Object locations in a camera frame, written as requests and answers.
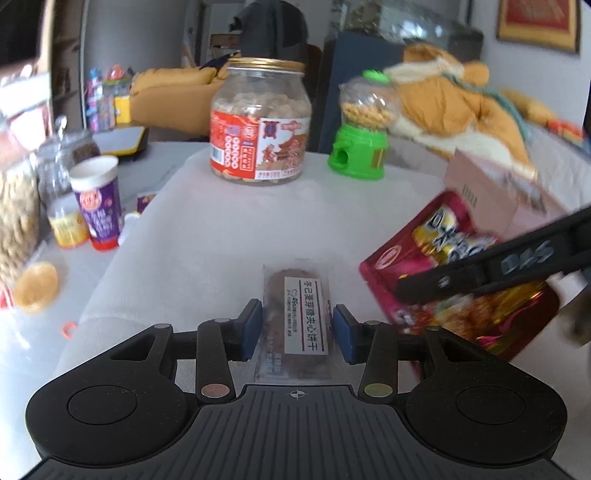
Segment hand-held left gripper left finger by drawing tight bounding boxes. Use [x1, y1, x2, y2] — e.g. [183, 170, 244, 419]
[108, 299, 263, 401]

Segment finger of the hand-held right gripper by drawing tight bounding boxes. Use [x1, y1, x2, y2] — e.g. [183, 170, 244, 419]
[394, 249, 499, 305]

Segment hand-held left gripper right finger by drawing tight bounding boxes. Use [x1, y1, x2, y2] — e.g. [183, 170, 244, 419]
[332, 304, 490, 402]

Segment magenta red snack packet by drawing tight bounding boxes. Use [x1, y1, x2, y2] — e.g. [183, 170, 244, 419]
[359, 191, 561, 382]

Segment brown sandwich biscuit packet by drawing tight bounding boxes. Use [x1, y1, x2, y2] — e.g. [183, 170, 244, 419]
[253, 264, 334, 382]

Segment pink cardboard box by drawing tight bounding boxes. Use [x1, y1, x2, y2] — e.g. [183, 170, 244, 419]
[443, 148, 574, 244]

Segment white table cloth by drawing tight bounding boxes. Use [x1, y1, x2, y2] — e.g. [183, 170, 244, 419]
[55, 152, 462, 407]

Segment pile of colourful toys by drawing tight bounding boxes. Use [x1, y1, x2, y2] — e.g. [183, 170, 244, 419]
[545, 117, 591, 154]

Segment yellow cushion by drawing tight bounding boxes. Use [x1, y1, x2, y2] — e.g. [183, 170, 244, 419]
[501, 88, 557, 123]

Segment green candy dispenser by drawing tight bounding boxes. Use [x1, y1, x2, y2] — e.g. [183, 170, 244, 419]
[327, 69, 402, 181]

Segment orange cream quilt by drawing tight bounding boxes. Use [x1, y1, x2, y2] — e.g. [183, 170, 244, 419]
[385, 42, 537, 172]

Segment large clear red-label biscuit jar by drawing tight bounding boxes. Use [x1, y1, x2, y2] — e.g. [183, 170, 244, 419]
[210, 58, 311, 186]

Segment purple paper cup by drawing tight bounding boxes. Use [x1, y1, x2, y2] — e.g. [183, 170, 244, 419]
[69, 155, 126, 252]

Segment small yellow jar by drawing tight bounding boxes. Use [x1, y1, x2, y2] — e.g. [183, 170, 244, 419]
[47, 196, 91, 250]

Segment blue cabinet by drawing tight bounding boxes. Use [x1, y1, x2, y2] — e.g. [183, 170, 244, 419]
[318, 30, 485, 156]

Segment round orange lid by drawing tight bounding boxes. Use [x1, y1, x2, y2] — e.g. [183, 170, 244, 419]
[13, 262, 60, 315]

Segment red framed picture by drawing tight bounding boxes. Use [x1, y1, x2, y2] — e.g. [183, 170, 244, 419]
[496, 0, 581, 55]

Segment yellow black flat tray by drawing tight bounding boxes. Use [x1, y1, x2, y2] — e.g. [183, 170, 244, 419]
[95, 126, 150, 162]

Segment large clear jar of nuts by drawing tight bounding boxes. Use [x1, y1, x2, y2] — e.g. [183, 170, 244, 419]
[0, 152, 43, 311]

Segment glass jar with dark contents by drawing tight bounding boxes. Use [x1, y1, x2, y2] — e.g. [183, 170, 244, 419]
[37, 117, 102, 204]

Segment glass tank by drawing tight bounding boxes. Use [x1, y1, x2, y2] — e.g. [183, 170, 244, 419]
[325, 0, 482, 45]

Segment dark hanging jacket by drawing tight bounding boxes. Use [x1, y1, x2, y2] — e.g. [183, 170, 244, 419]
[230, 0, 310, 64]

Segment wall shelf unit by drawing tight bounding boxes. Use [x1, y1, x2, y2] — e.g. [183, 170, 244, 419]
[48, 0, 89, 132]

